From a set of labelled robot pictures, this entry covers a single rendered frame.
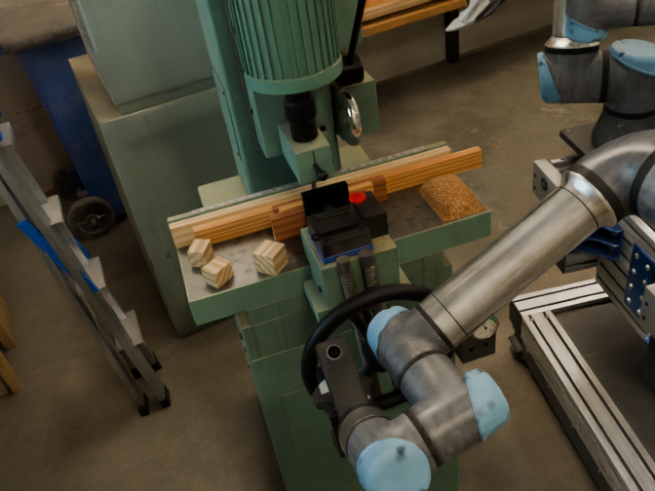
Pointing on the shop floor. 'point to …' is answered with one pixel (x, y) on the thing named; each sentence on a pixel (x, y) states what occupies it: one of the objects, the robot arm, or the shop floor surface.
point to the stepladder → (34, 209)
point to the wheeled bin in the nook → (63, 108)
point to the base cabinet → (316, 426)
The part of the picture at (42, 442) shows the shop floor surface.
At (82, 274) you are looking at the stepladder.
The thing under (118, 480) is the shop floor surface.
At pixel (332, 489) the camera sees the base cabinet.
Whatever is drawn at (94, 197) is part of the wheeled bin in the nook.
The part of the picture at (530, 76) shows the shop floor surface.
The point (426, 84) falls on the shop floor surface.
